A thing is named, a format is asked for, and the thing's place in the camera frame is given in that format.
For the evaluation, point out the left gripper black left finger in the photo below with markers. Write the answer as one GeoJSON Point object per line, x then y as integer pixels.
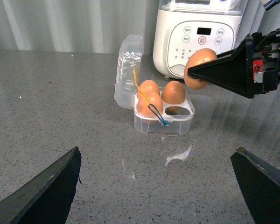
{"type": "Point", "coordinates": [47, 198]}

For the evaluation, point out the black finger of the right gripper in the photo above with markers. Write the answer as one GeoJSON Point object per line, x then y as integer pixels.
{"type": "Point", "coordinates": [232, 70]}

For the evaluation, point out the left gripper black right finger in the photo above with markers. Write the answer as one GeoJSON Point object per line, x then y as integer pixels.
{"type": "Point", "coordinates": [259, 183]}

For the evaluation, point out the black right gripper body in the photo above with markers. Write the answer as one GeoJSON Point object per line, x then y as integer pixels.
{"type": "Point", "coordinates": [266, 62]}

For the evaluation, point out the brown egg carried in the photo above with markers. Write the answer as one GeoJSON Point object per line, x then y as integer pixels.
{"type": "Point", "coordinates": [201, 56]}

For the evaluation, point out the clear plastic egg box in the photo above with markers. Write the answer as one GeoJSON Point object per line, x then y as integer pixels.
{"type": "Point", "coordinates": [180, 116]}

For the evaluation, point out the brown egg back right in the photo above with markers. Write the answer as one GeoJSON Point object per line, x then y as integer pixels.
{"type": "Point", "coordinates": [173, 93]}

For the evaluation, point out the brown egg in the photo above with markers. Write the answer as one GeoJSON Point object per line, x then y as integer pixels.
{"type": "Point", "coordinates": [148, 87]}
{"type": "Point", "coordinates": [153, 99]}
{"type": "Point", "coordinates": [173, 93]}

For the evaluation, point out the brown egg front left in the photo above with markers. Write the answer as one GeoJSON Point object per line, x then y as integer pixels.
{"type": "Point", "coordinates": [153, 99]}

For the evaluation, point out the brown egg back left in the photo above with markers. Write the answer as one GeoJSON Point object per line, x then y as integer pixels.
{"type": "Point", "coordinates": [148, 87]}

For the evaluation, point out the white Joyoung blender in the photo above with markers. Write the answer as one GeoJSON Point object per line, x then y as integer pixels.
{"type": "Point", "coordinates": [186, 26]}

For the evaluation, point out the blue rubber band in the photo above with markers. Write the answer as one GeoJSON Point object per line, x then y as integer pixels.
{"type": "Point", "coordinates": [157, 113]}

